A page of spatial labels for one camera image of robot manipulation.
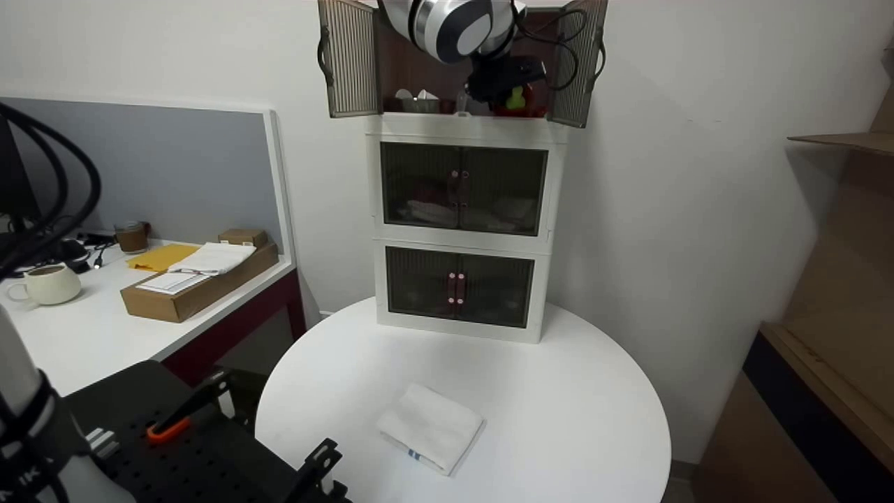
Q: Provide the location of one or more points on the white three-compartment cabinet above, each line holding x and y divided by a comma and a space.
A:
464, 239

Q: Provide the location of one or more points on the white folded cloth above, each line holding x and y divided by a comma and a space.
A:
434, 429

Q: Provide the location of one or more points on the brown cardboard flap piece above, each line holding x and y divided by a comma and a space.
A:
244, 239

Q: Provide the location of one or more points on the white ceramic pot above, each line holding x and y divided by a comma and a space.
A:
45, 284

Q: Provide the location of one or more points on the cardboard box with black band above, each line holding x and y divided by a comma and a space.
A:
791, 437

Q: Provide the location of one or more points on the black red clamp tool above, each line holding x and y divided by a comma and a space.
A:
212, 464

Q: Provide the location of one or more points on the translucent grey cabinet door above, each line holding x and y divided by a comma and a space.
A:
582, 73
349, 64

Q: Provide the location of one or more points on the white desk dark red frame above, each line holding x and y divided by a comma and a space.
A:
94, 335

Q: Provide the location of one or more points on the flat cardboard tray box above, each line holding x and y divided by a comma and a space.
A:
186, 303

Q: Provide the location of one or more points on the small white red items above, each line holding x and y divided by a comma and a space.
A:
420, 102

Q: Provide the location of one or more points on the large brown cardboard box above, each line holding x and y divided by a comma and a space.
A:
852, 242

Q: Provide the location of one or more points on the grey partition white frame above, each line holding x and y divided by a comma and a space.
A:
186, 169

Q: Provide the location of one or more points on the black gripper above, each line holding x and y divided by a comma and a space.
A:
503, 73

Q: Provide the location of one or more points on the small brown box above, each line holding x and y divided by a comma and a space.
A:
131, 236

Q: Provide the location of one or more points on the green item in cup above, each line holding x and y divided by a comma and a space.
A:
514, 95

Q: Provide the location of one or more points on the white paper sheet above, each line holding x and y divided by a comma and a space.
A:
218, 258
170, 284

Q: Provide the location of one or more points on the yellow envelope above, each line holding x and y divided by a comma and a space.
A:
158, 258

